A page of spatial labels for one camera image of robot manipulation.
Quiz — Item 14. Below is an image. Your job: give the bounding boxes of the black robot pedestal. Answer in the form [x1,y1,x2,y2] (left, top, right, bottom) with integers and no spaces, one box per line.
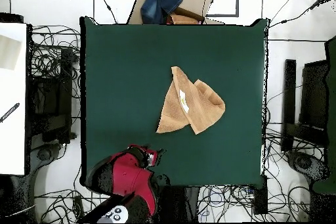
[157,185,200,223]

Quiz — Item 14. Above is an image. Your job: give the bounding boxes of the black striped strap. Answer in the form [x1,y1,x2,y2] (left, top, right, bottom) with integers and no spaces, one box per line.
[0,102,20,123]

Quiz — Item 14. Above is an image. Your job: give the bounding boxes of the tan terry towel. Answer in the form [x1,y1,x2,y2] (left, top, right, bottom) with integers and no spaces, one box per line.
[156,66,226,135]

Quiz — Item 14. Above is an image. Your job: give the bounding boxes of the white table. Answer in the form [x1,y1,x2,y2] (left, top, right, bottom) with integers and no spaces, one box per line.
[0,22,27,176]

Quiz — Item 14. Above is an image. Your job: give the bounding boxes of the dark green table cloth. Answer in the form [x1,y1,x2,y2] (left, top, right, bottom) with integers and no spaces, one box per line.
[79,16,269,188]

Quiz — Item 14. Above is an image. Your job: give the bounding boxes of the blue jeans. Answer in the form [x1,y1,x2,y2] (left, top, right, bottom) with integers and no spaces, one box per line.
[140,0,184,24]

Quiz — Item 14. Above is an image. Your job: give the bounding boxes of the black cable tangle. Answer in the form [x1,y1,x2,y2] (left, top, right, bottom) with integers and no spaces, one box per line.
[30,25,81,99]
[198,184,310,222]

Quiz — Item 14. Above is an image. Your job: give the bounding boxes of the black stand base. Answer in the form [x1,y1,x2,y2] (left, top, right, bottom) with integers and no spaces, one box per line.
[287,150,330,183]
[30,142,62,175]

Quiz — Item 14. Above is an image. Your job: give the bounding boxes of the green fabric sheet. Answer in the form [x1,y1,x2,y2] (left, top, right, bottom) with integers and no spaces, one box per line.
[312,35,336,196]

